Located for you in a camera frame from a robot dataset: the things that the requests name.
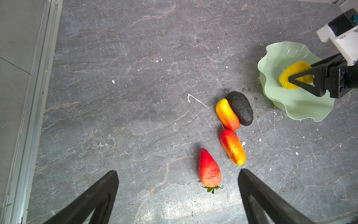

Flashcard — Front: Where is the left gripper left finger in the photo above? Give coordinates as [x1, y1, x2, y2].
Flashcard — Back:
[45, 170, 119, 224]

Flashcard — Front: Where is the white plastic scrap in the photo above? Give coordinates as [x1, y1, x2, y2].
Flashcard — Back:
[187, 93, 209, 108]

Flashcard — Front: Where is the red strawberry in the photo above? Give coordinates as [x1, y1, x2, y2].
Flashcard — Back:
[198, 148, 222, 194]

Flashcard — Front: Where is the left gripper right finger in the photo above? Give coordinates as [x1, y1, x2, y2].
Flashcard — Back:
[238, 169, 313, 224]

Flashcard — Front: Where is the light green wavy bowl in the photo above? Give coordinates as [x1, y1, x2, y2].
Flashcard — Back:
[257, 41, 335, 122]

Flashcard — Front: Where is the dark avocado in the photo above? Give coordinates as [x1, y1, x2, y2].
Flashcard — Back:
[225, 91, 254, 126]

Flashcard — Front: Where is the yellow fruit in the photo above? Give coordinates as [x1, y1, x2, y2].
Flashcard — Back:
[279, 61, 313, 90]

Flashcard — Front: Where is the red yellow mango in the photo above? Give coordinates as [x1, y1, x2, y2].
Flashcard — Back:
[215, 99, 240, 131]
[219, 129, 246, 166]

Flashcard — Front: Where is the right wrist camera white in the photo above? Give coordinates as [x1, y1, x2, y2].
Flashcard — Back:
[317, 8, 358, 66]

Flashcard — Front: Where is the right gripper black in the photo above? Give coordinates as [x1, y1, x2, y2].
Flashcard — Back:
[288, 53, 358, 99]

